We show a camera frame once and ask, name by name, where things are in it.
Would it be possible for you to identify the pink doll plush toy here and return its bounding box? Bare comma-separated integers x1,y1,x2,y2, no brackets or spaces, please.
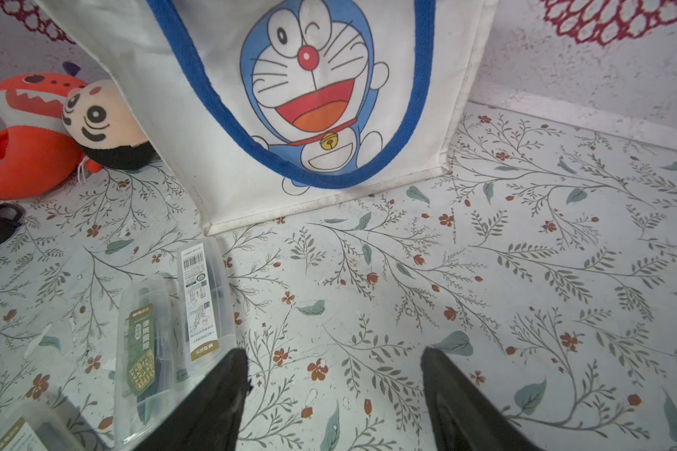
62,79,156,174

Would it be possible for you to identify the red monster plush toy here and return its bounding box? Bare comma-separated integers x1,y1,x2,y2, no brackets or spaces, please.
0,73,88,200

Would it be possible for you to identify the clear compass set front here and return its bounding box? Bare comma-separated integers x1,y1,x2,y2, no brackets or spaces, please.
0,403,84,451

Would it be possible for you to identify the white Doraemon canvas bag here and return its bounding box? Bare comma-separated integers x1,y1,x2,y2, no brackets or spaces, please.
39,1,498,235

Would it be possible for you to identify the clear compass set green label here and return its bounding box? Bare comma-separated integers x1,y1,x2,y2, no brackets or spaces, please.
114,274,182,450

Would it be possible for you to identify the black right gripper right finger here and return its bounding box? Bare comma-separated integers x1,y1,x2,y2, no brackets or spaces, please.
420,348,540,451

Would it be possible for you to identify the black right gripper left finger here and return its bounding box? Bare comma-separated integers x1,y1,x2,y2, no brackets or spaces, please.
137,348,252,451

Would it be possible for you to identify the clear compass set white label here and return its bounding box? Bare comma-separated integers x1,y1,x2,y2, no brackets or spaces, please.
178,237,237,380

